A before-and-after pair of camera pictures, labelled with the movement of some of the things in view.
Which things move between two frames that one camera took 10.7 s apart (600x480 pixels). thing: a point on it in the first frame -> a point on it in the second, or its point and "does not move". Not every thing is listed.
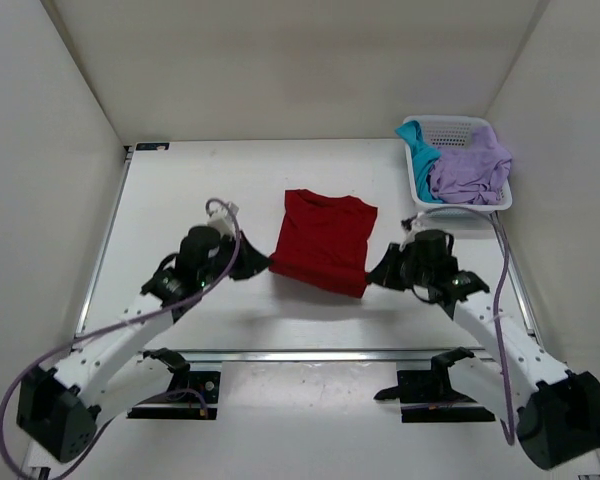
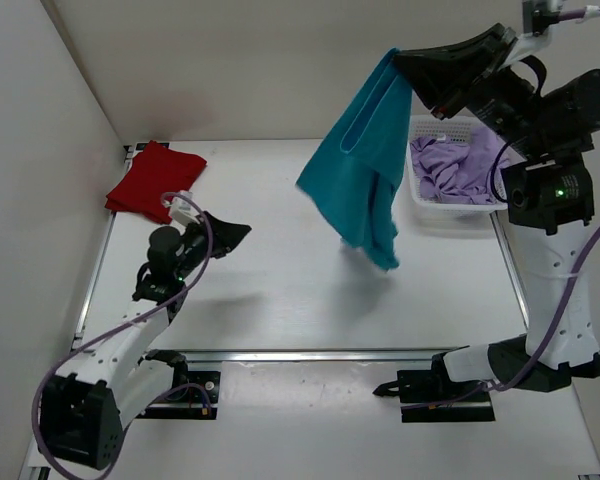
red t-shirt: [323, 241] -> [151, 174]
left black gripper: [250, 260] -> [227, 236]
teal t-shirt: [422, 155] -> [355, 174]
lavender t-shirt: [476, 174] does not move
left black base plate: [187, 391] does not move
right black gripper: [385, 273] -> [440, 73]
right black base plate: [426, 396] does not move
